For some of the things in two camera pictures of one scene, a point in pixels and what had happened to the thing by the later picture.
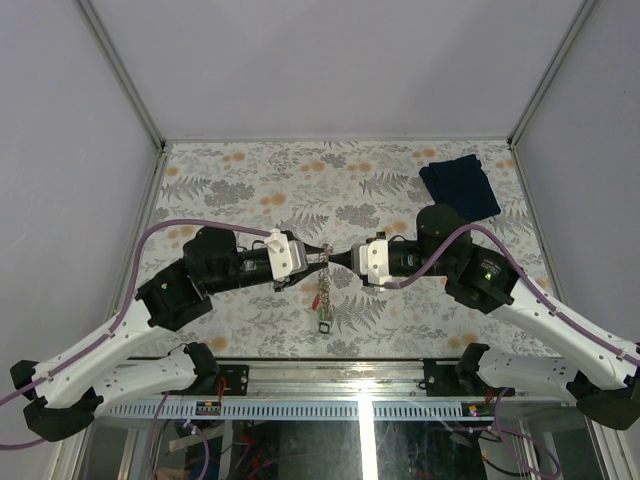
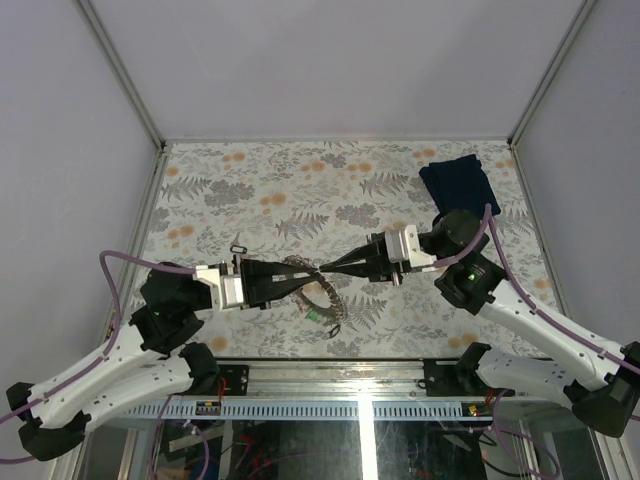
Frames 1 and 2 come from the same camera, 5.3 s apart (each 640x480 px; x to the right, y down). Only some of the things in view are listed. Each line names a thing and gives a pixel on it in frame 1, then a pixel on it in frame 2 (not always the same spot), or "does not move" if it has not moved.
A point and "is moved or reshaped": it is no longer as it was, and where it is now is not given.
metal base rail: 376,378 does not move
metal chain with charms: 325,282 is moved or reshaped
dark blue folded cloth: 461,183 does not move
